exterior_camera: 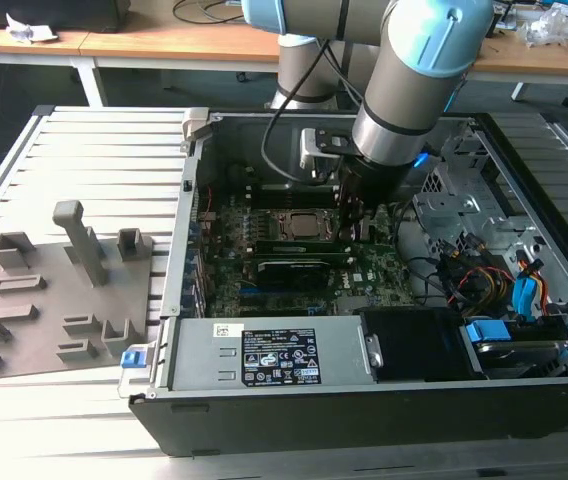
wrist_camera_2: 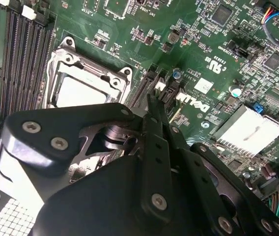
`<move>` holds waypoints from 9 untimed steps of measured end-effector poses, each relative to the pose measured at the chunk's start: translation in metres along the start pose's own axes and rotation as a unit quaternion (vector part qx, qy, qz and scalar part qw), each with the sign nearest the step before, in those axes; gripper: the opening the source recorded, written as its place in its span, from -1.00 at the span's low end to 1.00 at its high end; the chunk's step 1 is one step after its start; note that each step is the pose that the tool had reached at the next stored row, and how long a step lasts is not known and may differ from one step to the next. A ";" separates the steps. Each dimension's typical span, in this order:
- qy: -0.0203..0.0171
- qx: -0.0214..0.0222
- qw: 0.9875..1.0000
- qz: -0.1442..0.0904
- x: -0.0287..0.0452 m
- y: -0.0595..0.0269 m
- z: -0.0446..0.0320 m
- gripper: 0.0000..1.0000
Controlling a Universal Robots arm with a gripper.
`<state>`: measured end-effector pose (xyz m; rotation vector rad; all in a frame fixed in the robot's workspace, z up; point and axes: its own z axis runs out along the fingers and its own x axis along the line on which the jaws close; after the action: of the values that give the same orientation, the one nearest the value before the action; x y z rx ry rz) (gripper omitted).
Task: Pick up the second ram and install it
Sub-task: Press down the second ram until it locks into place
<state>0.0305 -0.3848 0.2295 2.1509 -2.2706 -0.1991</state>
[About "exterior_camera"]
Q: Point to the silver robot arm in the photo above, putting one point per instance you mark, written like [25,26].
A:
[404,90]

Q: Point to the black RAM slot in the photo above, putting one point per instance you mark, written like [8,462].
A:
[294,200]
[304,255]

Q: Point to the silver drive cage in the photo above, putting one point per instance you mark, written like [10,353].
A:
[444,210]

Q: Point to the silver CPU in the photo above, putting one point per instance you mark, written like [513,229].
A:
[306,225]

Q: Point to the green motherboard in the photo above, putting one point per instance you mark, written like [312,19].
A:
[369,280]

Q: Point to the CPU socket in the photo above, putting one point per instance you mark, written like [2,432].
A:
[270,225]

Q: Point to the black graphics card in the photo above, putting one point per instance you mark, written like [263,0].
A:
[291,275]

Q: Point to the black fan shroud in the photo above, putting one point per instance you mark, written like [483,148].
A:
[414,345]

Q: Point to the hard disk in blue carrier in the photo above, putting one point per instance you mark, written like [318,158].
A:
[486,332]

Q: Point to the grey plastic case latch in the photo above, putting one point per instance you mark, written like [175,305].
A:
[195,122]

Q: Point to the small black box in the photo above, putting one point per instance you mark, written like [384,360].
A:
[496,25]

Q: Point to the clear plastic bag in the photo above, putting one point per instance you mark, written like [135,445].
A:
[554,25]

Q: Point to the black open PC case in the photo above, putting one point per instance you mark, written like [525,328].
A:
[314,420]

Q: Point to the grey power supply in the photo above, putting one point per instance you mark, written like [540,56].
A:
[199,360]

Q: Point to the blue case latch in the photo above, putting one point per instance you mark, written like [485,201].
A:
[131,360]

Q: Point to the grey parts rack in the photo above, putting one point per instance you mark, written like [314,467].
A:
[64,300]

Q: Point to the black bag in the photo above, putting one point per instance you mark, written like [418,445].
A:
[54,15]

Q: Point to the crumpled white paper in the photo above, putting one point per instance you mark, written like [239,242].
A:
[26,31]

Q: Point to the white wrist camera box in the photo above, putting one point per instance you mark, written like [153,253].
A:
[309,150]

